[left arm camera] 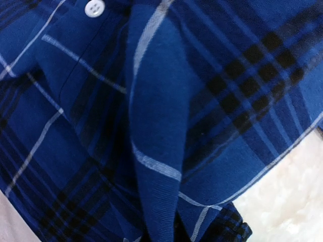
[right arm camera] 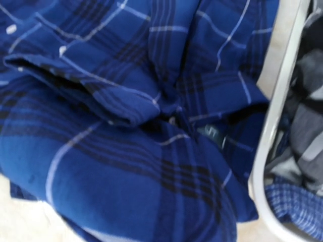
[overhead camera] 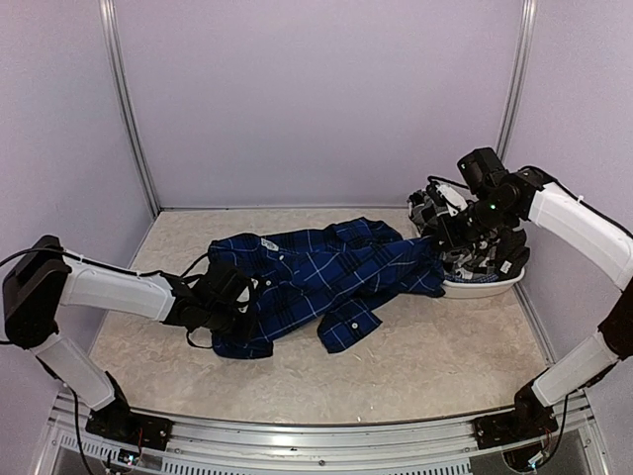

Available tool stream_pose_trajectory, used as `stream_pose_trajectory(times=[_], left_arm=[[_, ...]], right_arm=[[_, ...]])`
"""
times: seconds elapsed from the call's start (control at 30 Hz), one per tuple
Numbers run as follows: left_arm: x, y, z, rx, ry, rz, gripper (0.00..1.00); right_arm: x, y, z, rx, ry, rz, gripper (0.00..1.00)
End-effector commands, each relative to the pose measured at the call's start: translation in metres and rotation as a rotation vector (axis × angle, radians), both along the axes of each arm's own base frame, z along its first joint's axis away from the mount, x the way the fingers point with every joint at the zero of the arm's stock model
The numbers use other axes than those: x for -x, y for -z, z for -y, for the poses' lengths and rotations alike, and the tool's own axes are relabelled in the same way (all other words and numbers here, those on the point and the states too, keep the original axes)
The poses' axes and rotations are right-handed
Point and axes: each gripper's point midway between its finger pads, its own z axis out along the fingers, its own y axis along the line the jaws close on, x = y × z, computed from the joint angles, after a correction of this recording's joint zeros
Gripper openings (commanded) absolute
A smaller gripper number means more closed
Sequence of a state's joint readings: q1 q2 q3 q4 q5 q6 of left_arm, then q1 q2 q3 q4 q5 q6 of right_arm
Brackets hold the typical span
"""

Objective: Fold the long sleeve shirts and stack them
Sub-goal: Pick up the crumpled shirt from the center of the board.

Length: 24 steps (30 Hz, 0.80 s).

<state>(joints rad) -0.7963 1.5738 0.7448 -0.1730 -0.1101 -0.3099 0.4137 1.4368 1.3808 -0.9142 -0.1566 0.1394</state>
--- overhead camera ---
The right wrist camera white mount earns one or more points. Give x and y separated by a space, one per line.
446 197

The right aluminium frame post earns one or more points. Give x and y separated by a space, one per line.
519 70

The front aluminium rail base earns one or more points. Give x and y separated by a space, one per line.
207 446

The blue plaid long sleeve shirt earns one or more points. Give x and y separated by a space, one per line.
337 276

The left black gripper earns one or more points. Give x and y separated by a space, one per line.
247 328

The left aluminium frame post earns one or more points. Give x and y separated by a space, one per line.
108 15

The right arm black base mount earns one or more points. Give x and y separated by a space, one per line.
508 428

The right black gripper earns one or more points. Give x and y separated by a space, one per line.
454 240

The grey black patterned shirt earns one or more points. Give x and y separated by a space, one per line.
495 255

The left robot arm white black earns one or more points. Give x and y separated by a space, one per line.
47 276

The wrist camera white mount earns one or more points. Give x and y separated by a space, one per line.
446 197
247 296

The aluminium frame post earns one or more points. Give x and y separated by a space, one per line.
519 70
108 15

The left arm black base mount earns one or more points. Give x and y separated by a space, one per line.
132 428

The white plastic basin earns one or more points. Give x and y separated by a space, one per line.
462 291

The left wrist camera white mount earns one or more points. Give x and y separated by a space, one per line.
247 296

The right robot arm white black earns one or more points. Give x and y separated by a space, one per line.
504 199

